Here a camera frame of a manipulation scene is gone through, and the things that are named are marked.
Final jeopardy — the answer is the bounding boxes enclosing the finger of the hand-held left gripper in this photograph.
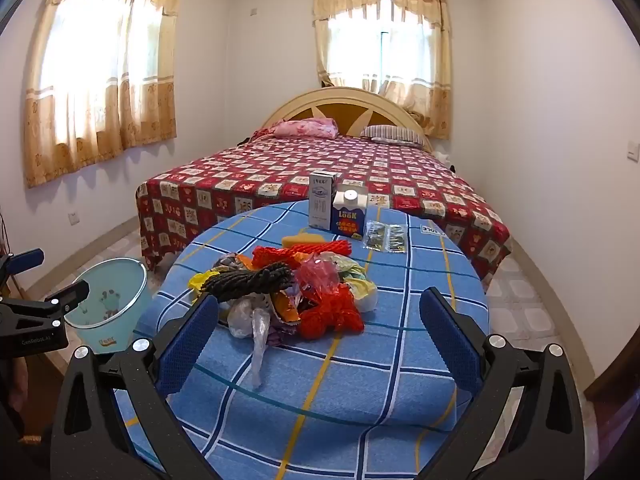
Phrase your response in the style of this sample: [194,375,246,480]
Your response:
[0,248,46,281]
[0,280,91,332]

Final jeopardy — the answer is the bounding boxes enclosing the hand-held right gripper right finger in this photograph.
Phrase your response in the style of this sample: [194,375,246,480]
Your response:
[419,287,586,480]

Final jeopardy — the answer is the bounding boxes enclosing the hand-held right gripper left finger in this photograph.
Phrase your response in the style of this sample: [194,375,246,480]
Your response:
[50,294,221,480]

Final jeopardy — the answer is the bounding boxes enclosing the light teal plastic bin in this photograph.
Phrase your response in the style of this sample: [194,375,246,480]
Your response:
[64,258,155,356]

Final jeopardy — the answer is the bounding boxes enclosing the long red foam net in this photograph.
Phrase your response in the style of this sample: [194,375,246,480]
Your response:
[251,240,352,271]

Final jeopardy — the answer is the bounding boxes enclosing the dark foam net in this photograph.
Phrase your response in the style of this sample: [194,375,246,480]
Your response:
[200,265,296,303]

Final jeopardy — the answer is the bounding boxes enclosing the grey printed wrapper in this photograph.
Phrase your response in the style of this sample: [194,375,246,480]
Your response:
[215,252,251,273]

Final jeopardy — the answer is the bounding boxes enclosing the purple wrapper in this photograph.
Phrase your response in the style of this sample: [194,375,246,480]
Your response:
[267,322,301,348]

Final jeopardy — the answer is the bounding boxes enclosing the orange wrapper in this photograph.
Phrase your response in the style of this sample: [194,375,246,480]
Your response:
[272,287,303,323]

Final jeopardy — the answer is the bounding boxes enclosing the white yellow plastic bag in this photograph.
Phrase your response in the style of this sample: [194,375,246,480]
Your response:
[330,254,378,313]

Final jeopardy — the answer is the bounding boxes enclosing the blue plaid tablecloth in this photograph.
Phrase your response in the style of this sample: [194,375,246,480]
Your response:
[115,199,493,480]

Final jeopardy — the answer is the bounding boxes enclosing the bunched red foam net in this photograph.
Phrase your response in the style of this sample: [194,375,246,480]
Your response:
[299,284,366,335]

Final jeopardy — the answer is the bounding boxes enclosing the pink clear plastic bag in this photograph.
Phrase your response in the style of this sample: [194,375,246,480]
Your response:
[295,255,343,306]

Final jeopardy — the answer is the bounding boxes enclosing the blue white carton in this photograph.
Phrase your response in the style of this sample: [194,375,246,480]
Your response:
[330,186,369,237]

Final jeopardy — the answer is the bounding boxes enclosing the tall white carton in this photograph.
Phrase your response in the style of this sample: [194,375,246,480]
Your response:
[308,171,336,231]

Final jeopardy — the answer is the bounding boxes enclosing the wide beige patterned curtain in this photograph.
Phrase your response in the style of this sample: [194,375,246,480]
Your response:
[22,0,185,190]

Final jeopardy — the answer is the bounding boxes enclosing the red checkered bedspread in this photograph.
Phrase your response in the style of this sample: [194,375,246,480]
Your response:
[136,132,512,281]

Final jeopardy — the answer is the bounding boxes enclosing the striped pillow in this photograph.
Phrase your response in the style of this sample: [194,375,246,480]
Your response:
[360,125,428,147]

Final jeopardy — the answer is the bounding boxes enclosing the pink pillow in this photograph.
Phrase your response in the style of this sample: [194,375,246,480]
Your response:
[254,117,340,140]

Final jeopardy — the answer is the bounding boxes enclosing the narrow beige patterned curtain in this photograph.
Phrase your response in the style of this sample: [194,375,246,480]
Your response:
[312,0,451,141]

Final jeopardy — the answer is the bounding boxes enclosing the cream wooden headboard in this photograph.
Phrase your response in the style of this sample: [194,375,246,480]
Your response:
[260,87,433,151]

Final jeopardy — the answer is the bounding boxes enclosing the brown wooden door frame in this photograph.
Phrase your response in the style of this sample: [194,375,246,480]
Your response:
[585,280,640,406]

